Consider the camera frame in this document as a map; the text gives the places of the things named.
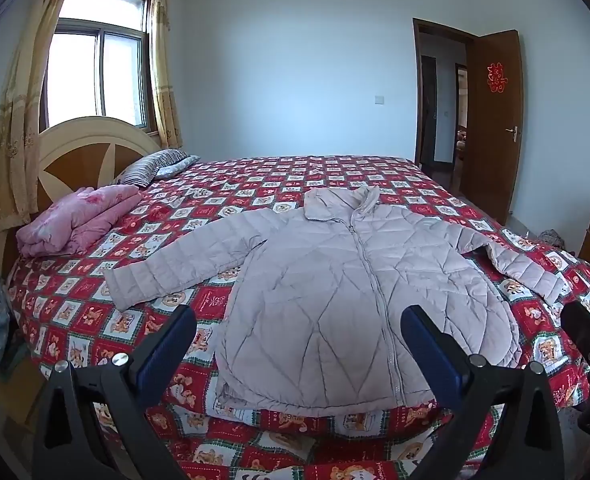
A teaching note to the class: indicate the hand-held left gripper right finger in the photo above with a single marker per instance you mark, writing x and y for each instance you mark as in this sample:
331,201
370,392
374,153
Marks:
437,352

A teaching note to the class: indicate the red paper door decoration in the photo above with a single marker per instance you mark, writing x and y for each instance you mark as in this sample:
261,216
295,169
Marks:
496,77

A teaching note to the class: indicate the brown wooden door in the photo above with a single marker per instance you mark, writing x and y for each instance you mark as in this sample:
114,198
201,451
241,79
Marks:
492,160

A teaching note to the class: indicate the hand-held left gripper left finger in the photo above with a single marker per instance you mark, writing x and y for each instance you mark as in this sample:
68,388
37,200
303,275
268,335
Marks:
165,347

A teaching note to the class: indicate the dark cloth pile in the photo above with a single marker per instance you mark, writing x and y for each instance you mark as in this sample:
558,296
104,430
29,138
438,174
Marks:
552,239

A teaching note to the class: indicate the light patterned pillow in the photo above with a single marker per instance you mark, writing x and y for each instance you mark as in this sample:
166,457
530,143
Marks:
177,166

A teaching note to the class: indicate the pink folded quilt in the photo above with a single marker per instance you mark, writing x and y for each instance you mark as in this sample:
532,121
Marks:
80,215

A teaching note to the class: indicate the long yellow curtain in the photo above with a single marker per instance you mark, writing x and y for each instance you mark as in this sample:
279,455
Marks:
20,110

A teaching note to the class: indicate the striped pillow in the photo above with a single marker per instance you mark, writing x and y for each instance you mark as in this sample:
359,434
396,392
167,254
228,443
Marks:
147,167

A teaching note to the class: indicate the dark wooden door frame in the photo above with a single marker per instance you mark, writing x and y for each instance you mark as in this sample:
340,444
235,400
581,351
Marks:
416,95

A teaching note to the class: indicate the pale pink quilted jacket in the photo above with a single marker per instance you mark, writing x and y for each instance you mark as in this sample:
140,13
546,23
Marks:
335,285

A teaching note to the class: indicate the red checked printed bedspread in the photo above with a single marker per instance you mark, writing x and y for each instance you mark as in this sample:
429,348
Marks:
255,180

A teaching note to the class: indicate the window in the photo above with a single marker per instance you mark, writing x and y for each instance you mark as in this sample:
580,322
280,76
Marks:
97,60

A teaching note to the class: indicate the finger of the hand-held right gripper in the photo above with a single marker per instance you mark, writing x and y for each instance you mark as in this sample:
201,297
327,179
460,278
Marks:
587,332

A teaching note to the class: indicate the wooden bed headboard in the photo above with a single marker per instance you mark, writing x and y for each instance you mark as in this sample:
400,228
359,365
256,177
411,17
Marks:
75,160

